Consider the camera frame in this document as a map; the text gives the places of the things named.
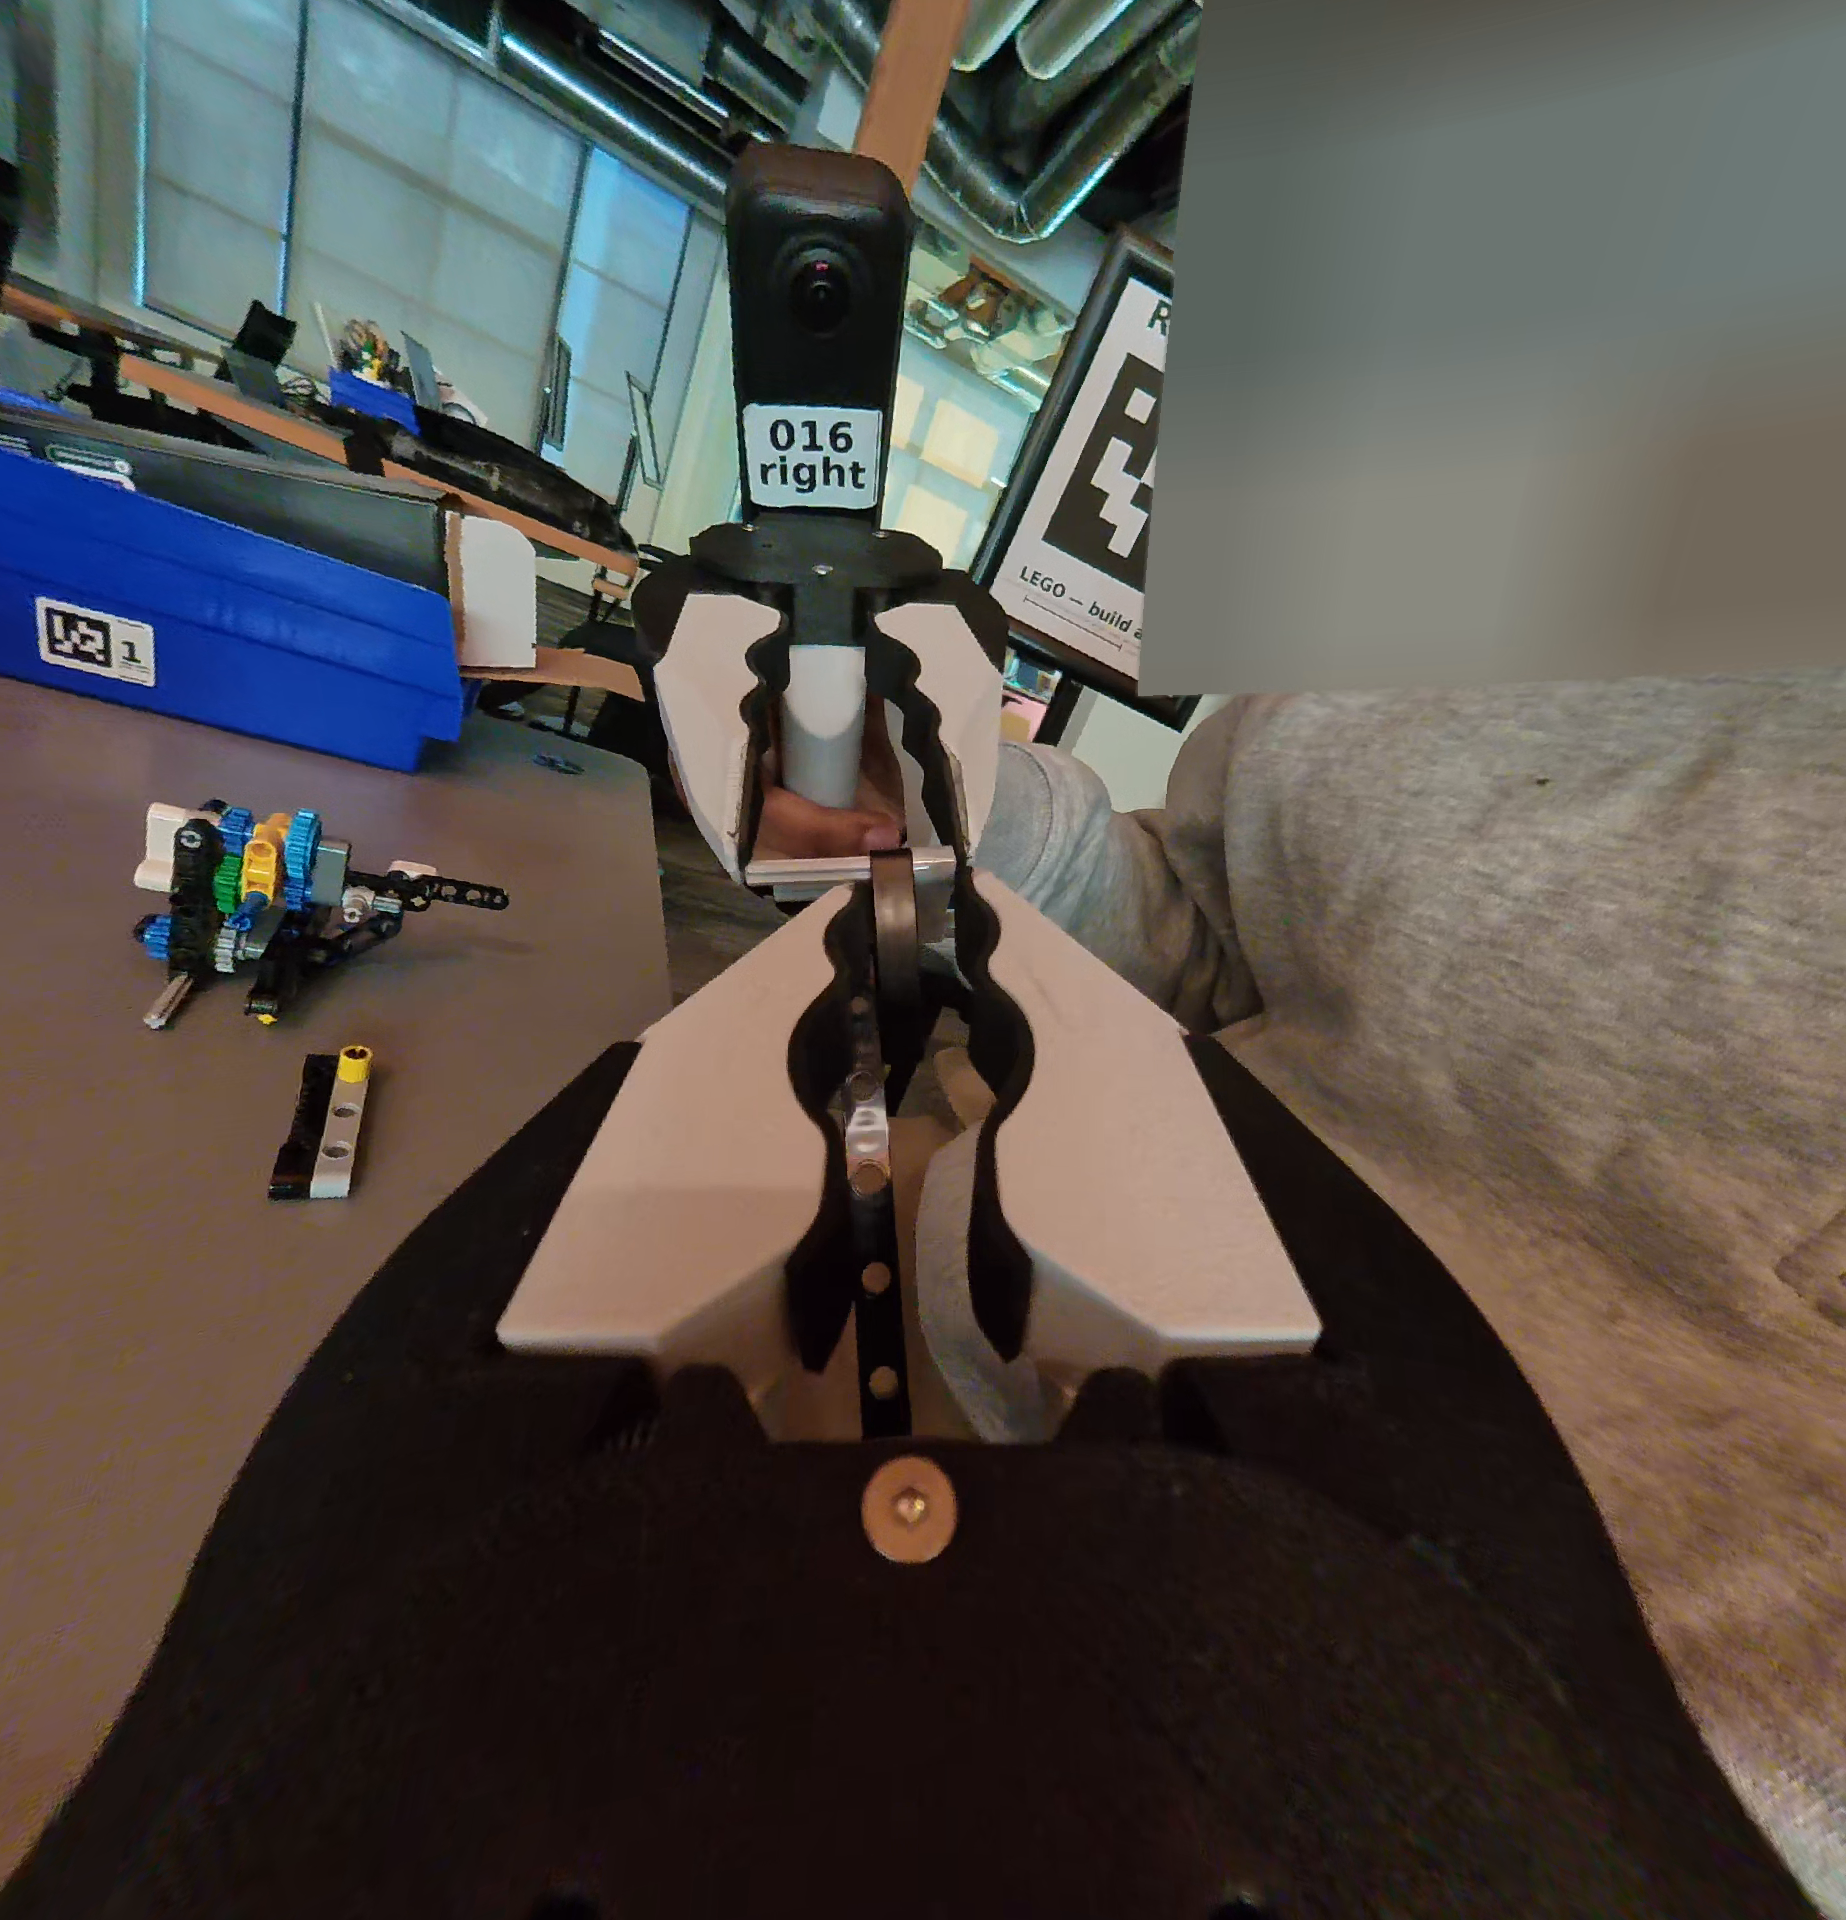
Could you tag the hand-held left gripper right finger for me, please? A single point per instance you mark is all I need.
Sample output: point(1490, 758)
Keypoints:
point(1148, 1201)

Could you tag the person's right forearm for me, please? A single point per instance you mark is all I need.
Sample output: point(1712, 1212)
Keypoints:
point(1102, 870)

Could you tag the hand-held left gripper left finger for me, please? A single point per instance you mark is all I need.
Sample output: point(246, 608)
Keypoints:
point(666, 1201)

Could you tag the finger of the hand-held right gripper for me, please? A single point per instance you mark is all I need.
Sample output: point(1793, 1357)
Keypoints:
point(961, 706)
point(705, 706)

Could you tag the person in grey sweatshirt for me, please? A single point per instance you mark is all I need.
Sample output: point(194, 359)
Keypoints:
point(1538, 1051)

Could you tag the blue plastic bin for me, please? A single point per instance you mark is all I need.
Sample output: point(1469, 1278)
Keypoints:
point(233, 601)

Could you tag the black laptop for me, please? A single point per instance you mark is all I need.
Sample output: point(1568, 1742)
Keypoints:
point(259, 352)

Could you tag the wooden post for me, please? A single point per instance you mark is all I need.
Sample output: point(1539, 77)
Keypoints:
point(906, 75)

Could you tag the metal ventilation duct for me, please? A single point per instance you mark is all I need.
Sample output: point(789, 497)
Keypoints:
point(1043, 136)

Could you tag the grey black lego rack piece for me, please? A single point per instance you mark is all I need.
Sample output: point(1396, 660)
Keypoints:
point(321, 1126)

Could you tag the framed marker sign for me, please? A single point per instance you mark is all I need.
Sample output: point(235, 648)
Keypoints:
point(1102, 496)

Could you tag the person's right hand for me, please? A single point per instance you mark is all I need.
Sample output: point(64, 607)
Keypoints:
point(816, 822)

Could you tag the multicolour lego gear assembly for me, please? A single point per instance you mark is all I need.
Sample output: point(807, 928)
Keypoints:
point(246, 901)

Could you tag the small blue tool bin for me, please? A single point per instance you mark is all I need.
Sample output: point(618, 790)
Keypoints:
point(370, 392)

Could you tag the black lego beam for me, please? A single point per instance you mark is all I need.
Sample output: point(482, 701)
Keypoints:
point(876, 1321)

